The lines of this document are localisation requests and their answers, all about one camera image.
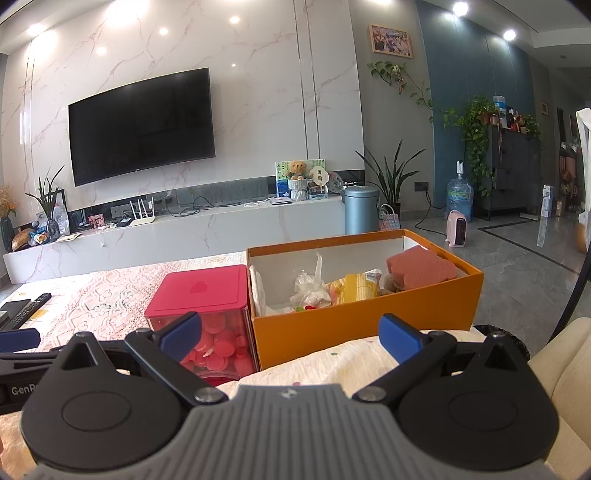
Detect blue water jug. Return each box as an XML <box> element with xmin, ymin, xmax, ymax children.
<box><xmin>446</xmin><ymin>161</ymin><xmax>475</xmax><ymax>223</ymax></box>

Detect pink sponge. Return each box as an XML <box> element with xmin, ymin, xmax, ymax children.
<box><xmin>386</xmin><ymin>244</ymin><xmax>458</xmax><ymax>293</ymax></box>

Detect white router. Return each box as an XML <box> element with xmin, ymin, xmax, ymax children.
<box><xmin>129</xmin><ymin>197</ymin><xmax>156</xmax><ymax>227</ymax></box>

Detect white floor stand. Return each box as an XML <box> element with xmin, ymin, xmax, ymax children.
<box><xmin>538</xmin><ymin>185</ymin><xmax>555</xmax><ymax>248</ymax></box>

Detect cream sofa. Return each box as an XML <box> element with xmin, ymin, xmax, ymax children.
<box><xmin>526</xmin><ymin>318</ymin><xmax>591</xmax><ymax>480</ymax></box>

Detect green plant in glass vase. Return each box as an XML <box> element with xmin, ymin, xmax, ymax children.
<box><xmin>25</xmin><ymin>165</ymin><xmax>66</xmax><ymax>241</ymax></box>

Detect black picture frame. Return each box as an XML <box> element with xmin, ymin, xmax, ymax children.
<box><xmin>52</xmin><ymin>188</ymin><xmax>71</xmax><ymax>236</ymax></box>

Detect round paper fan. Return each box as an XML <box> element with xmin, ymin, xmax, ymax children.
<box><xmin>308</xmin><ymin>166</ymin><xmax>330</xmax><ymax>193</ymax></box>

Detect black remote control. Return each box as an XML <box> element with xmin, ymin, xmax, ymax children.
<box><xmin>8</xmin><ymin>293</ymin><xmax>53</xmax><ymax>330</ymax></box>

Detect small plant with red flowers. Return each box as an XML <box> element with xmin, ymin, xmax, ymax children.
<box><xmin>510</xmin><ymin>113</ymin><xmax>542</xmax><ymax>140</ymax></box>

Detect dark grey cabinet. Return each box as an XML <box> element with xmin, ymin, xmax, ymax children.
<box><xmin>475</xmin><ymin>124</ymin><xmax>544</xmax><ymax>223</ymax></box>

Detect black wall television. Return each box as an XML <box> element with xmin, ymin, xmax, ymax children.
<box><xmin>68</xmin><ymin>67</ymin><xmax>217</xmax><ymax>187</ymax></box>

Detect pink lace tablecloth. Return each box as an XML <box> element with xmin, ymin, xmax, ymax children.
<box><xmin>0</xmin><ymin>251</ymin><xmax>253</xmax><ymax>352</ymax></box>

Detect white marble television console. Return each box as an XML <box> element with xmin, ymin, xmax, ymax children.
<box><xmin>2</xmin><ymin>197</ymin><xmax>352</xmax><ymax>285</ymax></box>

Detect white paper towel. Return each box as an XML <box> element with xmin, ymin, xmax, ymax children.
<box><xmin>249</xmin><ymin>265</ymin><xmax>269</xmax><ymax>317</ymax></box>

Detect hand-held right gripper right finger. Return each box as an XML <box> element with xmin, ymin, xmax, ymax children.
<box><xmin>353</xmin><ymin>313</ymin><xmax>532</xmax><ymax>406</ymax></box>

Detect green picture panel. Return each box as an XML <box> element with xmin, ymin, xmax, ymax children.
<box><xmin>276</xmin><ymin>158</ymin><xmax>328</xmax><ymax>199</ymax></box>

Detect red lid clear box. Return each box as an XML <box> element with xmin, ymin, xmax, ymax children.
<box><xmin>144</xmin><ymin>264</ymin><xmax>260</xmax><ymax>387</ymax></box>

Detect black round basket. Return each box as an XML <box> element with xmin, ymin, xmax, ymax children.
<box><xmin>473</xmin><ymin>324</ymin><xmax>530</xmax><ymax>363</ymax></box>

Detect blue-grey metal trash can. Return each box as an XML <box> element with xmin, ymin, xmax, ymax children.
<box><xmin>344</xmin><ymin>185</ymin><xmax>382</xmax><ymax>236</ymax></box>

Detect trailing pothos plant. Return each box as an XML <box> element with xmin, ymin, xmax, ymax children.
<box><xmin>444</xmin><ymin>95</ymin><xmax>500</xmax><ymax>197</ymax></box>

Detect yellow cloth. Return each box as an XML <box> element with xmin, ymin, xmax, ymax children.
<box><xmin>328</xmin><ymin>272</ymin><xmax>384</xmax><ymax>306</ymax></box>

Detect hanging vine plant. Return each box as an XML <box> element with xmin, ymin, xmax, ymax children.
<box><xmin>368</xmin><ymin>60</ymin><xmax>437</xmax><ymax>123</ymax></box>

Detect clear white plastic bag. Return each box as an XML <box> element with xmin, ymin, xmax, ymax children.
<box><xmin>290</xmin><ymin>251</ymin><xmax>334</xmax><ymax>308</ymax></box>

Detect black notebook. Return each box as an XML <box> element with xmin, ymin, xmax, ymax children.
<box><xmin>0</xmin><ymin>299</ymin><xmax>33</xmax><ymax>331</ymax></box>

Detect vase with yellow flowers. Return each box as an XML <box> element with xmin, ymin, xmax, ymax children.
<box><xmin>0</xmin><ymin>185</ymin><xmax>17</xmax><ymax>253</ymax></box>

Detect potted snake plant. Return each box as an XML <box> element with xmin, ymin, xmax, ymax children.
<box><xmin>355</xmin><ymin>141</ymin><xmax>428</xmax><ymax>218</ymax></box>

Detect pink space heater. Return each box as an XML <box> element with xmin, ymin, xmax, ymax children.
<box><xmin>445</xmin><ymin>210</ymin><xmax>470</xmax><ymax>248</ymax></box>

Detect orange cardboard box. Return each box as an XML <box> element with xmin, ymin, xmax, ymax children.
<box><xmin>246</xmin><ymin>229</ymin><xmax>485</xmax><ymax>371</ymax></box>

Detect framed wall picture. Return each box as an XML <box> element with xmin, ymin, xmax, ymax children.
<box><xmin>368</xmin><ymin>24</ymin><xmax>414</xmax><ymax>59</ymax></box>

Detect golden ornament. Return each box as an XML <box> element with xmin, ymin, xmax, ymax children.
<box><xmin>11</xmin><ymin>228</ymin><xmax>36</xmax><ymax>253</ymax></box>

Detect woven basket bag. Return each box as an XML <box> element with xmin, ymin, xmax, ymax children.
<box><xmin>379</xmin><ymin>204</ymin><xmax>400</xmax><ymax>232</ymax></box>

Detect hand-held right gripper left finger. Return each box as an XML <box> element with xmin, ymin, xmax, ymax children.
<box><xmin>44</xmin><ymin>311</ymin><xmax>230</xmax><ymax>406</ymax></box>

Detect black cables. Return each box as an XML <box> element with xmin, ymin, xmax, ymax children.
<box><xmin>166</xmin><ymin>196</ymin><xmax>242</xmax><ymax>218</ymax></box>

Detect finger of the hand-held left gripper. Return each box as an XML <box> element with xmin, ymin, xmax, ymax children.
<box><xmin>0</xmin><ymin>328</ymin><xmax>65</xmax><ymax>370</ymax></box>

